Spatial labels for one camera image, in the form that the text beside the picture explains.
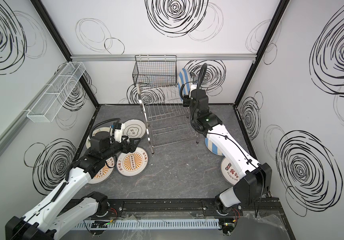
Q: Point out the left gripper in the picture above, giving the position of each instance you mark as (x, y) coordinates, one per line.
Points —
(125, 145)

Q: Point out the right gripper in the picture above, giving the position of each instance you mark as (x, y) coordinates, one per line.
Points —
(186, 100)

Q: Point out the blue white striped plate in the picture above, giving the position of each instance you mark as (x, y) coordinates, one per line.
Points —
(184, 86)

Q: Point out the white plate red characters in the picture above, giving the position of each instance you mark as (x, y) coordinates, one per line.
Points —
(230, 174)

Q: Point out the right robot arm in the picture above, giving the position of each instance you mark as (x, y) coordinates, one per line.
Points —
(254, 177)

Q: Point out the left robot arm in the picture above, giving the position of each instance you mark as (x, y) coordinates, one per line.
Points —
(46, 221)

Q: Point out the stainless steel dish rack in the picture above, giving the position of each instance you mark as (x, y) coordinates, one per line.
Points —
(167, 120)

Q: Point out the white plate green clover outline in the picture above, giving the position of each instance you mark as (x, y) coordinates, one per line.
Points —
(134, 128)

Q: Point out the orange sunburst plate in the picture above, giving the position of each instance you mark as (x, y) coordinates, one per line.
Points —
(132, 164)
(105, 172)

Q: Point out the cream floral plate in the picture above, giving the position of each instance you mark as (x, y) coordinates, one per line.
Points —
(89, 140)

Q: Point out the far blue striped plate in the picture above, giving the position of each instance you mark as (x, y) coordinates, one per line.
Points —
(213, 148)

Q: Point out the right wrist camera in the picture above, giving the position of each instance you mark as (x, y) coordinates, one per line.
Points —
(193, 85)

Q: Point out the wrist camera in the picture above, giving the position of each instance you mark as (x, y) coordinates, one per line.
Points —
(193, 85)
(117, 131)

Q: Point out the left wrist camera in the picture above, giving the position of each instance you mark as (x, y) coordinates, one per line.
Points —
(117, 131)

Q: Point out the black wire basket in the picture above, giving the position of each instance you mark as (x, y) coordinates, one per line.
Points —
(155, 70)

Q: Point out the white slotted cable duct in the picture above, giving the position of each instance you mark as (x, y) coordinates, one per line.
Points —
(171, 224)

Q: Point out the white wire wall shelf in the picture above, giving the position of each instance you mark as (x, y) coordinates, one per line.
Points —
(63, 91)

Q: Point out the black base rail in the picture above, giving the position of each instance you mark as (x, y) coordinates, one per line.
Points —
(205, 207)

